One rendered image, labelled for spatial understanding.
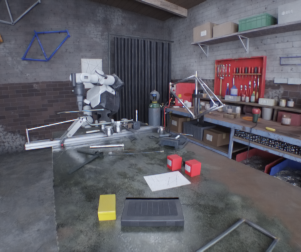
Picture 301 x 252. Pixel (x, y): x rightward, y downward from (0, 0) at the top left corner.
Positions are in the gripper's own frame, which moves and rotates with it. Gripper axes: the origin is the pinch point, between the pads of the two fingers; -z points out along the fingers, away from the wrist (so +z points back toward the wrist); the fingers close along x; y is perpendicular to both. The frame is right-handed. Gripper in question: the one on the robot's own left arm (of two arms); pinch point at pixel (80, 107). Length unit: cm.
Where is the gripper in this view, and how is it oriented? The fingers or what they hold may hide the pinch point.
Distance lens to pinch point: 146.0
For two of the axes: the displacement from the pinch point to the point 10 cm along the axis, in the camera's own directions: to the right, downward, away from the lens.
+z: 0.0, -9.7, -2.3
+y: 9.1, -0.9, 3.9
